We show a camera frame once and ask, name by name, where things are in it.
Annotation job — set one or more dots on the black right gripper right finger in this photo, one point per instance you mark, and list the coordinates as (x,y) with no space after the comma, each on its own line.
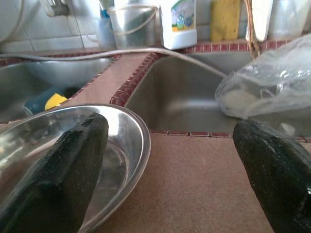
(281,184)

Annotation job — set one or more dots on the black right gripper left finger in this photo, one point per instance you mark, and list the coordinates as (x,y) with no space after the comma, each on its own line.
(56,184)

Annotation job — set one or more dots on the stainless steel bowl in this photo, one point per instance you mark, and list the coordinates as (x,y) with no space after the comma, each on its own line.
(131,150)

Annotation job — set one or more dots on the yellow bowl with grey base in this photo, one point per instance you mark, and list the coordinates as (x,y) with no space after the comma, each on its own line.
(54,100)

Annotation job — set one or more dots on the clear plastic bag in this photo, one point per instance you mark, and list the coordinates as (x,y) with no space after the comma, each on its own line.
(279,82)

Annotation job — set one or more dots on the steel sink basin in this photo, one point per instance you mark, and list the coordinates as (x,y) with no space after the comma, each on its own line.
(182,97)
(60,72)

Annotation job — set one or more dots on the clear toothbrush cup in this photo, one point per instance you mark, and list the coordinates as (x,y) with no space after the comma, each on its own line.
(105,31)

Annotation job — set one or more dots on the mustard yellow sponge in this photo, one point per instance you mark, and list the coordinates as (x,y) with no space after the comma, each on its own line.
(224,21)

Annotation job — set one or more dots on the clear small plastic bucket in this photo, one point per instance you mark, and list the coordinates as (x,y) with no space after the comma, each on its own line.
(133,29)

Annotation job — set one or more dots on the white bottle yellow cap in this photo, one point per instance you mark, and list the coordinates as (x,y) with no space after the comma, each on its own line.
(179,36)

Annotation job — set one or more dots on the blue white toothbrush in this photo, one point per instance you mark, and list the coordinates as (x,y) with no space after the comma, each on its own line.
(104,9)

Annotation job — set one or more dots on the chrome wall tap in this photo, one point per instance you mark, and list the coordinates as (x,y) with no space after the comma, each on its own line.
(58,9)

